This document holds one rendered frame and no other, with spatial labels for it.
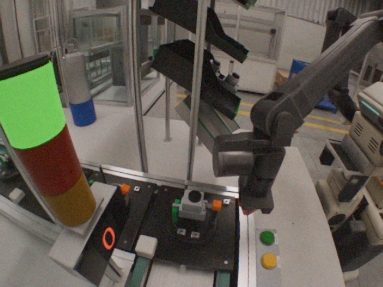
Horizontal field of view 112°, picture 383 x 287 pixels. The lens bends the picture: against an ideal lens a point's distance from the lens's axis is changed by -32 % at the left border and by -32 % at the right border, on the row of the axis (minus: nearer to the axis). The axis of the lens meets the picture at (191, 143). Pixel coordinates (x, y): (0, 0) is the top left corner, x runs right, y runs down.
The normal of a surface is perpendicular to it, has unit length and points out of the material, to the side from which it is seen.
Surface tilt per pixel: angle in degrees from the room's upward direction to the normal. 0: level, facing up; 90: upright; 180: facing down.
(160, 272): 0
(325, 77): 71
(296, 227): 0
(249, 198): 2
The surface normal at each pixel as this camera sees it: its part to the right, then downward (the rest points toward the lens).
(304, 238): 0.06, -0.81
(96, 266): 0.98, 0.15
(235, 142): 0.08, 0.35
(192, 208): -0.16, 0.57
